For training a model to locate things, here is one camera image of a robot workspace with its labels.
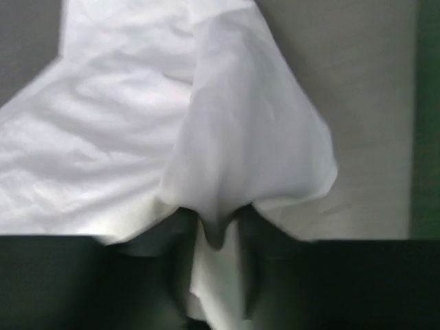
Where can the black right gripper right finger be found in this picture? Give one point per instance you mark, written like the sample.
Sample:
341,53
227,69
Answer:
294,284

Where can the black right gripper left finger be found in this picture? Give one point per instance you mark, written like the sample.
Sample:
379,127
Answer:
78,282

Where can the white t-shirt red print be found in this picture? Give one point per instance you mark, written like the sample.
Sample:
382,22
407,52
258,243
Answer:
154,105

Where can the green plastic tray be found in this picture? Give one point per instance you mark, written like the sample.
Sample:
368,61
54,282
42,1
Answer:
424,211

